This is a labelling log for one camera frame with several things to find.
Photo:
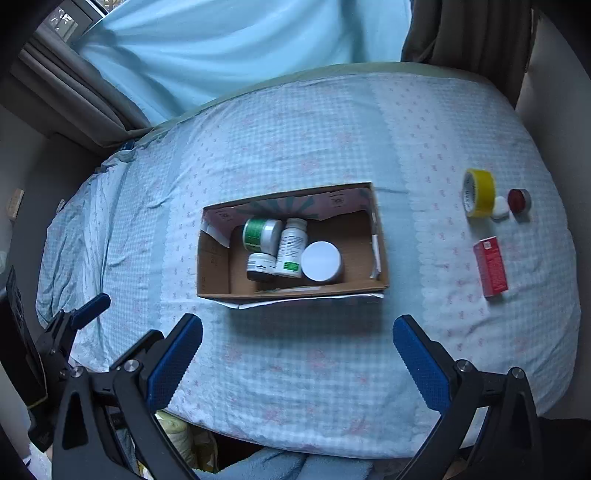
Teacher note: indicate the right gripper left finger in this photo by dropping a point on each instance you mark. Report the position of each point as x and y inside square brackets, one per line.
[85, 445]

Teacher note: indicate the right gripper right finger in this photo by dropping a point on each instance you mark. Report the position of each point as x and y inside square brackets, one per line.
[509, 443]

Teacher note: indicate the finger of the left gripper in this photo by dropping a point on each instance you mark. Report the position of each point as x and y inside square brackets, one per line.
[77, 319]
[133, 362]

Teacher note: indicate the white black cream jar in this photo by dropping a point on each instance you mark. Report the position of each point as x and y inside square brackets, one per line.
[261, 267]

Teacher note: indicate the green label white jar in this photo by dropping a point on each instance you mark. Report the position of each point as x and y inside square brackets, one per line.
[262, 235]

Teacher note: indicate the white pill bottle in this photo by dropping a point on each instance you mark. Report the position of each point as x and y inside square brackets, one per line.
[293, 241]

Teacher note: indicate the large white round jar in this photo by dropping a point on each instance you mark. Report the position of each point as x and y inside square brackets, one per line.
[321, 262]

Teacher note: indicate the small red silver tin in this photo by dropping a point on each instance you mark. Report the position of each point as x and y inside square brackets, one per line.
[519, 201]

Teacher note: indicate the yellow tape roll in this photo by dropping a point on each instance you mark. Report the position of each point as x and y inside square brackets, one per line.
[478, 193]

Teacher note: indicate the red carton box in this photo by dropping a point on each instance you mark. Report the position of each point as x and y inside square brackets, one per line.
[491, 267]

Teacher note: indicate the checkered floral bed sheet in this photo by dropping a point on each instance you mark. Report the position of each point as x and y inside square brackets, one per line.
[324, 376]

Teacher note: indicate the left brown curtain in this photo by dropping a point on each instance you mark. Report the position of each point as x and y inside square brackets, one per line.
[58, 91]

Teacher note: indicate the brown curtain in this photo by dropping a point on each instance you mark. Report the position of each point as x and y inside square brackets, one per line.
[490, 38]
[58, 91]

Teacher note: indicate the small white case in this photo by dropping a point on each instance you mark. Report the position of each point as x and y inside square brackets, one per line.
[501, 209]

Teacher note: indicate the open cardboard box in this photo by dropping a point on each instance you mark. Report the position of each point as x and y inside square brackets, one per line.
[345, 215]

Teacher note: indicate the light blue hanging cloth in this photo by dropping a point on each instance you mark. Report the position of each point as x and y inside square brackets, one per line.
[169, 57]

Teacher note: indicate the right brown curtain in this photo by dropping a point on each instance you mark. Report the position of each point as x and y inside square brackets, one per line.
[490, 38]

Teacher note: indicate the window with grey frame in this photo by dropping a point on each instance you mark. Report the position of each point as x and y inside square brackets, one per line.
[72, 18]

